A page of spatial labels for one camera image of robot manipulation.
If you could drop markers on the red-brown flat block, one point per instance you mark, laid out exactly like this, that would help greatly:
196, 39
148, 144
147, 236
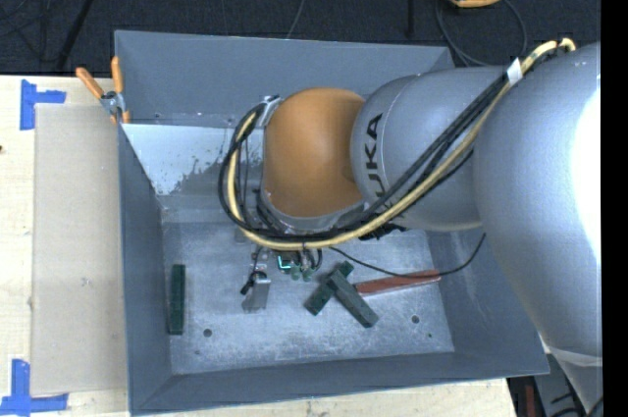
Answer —
397, 282

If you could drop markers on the dark green flat block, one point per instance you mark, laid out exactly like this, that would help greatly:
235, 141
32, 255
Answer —
176, 299
319, 297
355, 302

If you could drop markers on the pale wood flat board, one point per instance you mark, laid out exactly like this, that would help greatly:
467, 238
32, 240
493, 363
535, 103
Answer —
73, 248

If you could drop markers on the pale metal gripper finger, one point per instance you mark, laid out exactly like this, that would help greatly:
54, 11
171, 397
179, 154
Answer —
263, 295
248, 300

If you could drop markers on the grey metal bin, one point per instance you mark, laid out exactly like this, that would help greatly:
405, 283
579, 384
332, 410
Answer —
304, 346

